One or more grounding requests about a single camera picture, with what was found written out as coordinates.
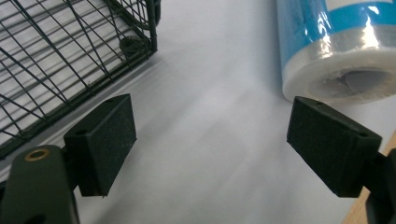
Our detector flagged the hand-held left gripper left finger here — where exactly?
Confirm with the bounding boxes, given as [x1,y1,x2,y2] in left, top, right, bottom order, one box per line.
[63,93,137,198]

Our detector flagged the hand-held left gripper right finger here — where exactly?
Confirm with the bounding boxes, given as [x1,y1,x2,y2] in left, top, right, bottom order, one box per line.
[286,95,383,199]

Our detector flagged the blue and white plastic roll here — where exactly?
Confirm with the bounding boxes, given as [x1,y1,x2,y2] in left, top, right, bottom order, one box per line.
[276,0,396,105]

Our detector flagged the black wire basket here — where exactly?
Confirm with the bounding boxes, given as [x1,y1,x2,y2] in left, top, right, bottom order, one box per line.
[0,0,163,161]

